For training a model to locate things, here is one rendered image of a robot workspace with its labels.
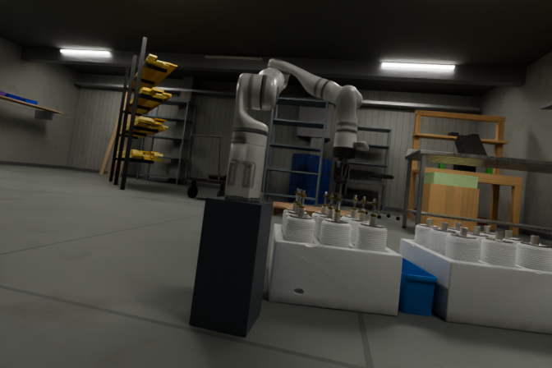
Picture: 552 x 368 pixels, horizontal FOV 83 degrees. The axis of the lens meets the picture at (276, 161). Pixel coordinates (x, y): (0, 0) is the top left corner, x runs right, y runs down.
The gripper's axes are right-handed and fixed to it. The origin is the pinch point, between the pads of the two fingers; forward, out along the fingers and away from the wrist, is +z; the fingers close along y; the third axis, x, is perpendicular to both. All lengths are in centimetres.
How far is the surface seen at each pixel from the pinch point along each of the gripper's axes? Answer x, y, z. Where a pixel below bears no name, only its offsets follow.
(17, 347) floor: -43, 66, 35
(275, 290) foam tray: -13.2, 14.3, 31.7
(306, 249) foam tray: -5.9, 11.1, 18.6
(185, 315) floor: -28, 37, 35
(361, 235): 8.0, -0.8, 13.3
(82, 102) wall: -853, -488, -158
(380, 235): 13.9, -1.1, 12.3
